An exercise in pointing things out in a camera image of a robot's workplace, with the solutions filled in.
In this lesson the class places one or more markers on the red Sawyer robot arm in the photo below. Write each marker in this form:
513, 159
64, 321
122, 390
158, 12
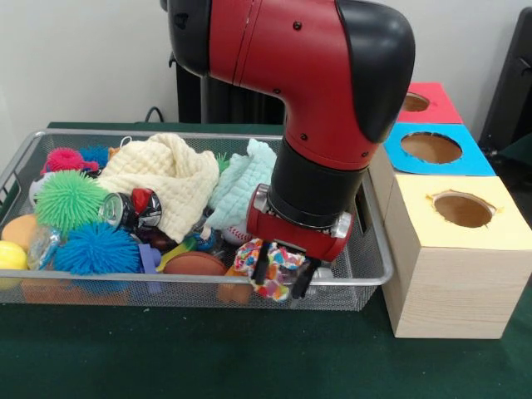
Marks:
316, 83

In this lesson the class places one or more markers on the plain yellow ball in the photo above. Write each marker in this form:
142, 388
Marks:
12, 257

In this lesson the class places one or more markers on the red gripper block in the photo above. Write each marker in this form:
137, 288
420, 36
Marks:
291, 237

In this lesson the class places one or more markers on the cream waffle cloth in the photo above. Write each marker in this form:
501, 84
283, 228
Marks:
166, 174

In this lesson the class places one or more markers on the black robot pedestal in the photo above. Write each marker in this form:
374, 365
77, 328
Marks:
232, 104

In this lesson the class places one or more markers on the black upright panel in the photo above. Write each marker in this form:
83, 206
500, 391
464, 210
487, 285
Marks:
511, 83

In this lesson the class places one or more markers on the large green spiky ball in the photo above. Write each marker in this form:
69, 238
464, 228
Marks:
68, 199

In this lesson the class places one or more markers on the colourful patterned cloth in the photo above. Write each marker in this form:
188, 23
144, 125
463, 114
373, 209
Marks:
280, 266

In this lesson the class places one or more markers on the wooden box with three holes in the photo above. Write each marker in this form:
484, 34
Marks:
457, 291

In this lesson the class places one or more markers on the dark green tablecloth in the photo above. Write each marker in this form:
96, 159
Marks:
208, 353

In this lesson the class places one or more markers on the large blue spiky ball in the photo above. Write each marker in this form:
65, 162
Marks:
95, 249

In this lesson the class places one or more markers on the crushed black red can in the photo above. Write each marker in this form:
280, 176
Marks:
133, 208

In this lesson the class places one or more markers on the light blue waffle cloth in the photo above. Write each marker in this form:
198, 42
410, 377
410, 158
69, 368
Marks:
241, 183

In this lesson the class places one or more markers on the white baseball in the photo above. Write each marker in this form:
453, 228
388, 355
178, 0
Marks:
237, 233

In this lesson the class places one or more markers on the shallow metal mesh bin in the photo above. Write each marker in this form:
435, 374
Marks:
187, 295

